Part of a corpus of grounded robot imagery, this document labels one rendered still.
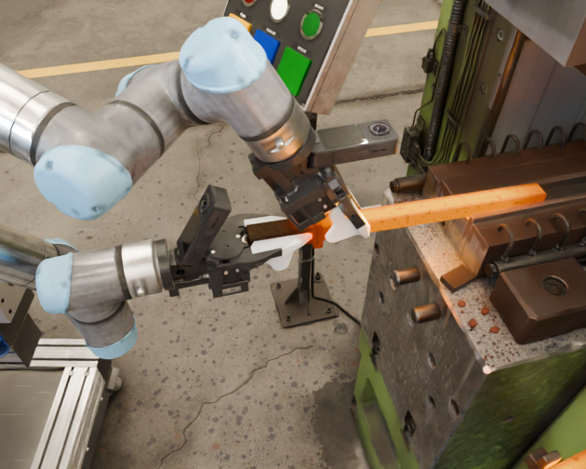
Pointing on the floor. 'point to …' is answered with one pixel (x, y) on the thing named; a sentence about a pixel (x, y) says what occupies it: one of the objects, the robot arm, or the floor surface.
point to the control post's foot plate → (300, 313)
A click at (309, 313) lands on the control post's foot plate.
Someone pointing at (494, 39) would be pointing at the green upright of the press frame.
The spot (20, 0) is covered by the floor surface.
